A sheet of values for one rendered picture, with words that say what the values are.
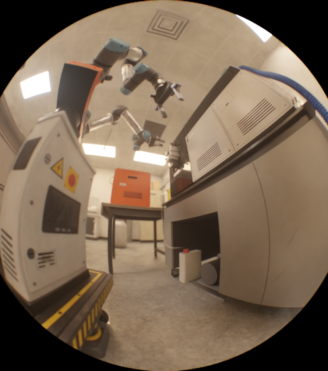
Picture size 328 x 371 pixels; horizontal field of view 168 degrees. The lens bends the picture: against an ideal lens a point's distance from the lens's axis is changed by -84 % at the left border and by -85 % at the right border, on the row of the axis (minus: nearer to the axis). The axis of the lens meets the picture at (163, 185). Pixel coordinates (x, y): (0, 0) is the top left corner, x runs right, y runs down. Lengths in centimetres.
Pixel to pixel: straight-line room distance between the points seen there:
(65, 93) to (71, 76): 9
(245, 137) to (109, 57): 73
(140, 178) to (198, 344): 140
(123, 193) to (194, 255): 90
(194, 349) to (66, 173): 69
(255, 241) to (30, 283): 59
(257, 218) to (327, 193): 27
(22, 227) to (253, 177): 61
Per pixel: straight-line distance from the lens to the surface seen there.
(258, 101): 67
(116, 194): 119
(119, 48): 62
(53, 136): 28
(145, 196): 122
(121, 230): 270
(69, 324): 29
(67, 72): 55
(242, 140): 61
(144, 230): 392
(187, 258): 96
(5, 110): 93
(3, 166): 99
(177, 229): 99
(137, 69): 66
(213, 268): 79
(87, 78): 51
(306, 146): 44
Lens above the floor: 48
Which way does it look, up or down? 22 degrees up
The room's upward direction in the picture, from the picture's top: 1 degrees counter-clockwise
